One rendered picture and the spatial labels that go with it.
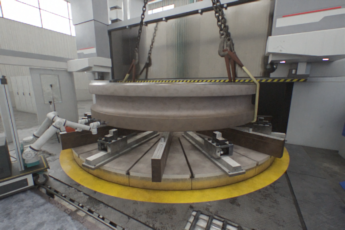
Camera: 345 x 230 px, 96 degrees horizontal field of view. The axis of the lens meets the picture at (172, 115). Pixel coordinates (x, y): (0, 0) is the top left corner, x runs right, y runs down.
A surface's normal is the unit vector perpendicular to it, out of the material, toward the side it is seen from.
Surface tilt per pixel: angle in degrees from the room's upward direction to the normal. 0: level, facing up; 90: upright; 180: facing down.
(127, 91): 90
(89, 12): 90
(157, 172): 90
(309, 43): 90
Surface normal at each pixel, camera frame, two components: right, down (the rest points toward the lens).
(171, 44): -0.44, 0.18
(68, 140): 0.65, 0.15
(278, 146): -0.76, 0.13
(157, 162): -0.08, 0.19
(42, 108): 0.89, 0.09
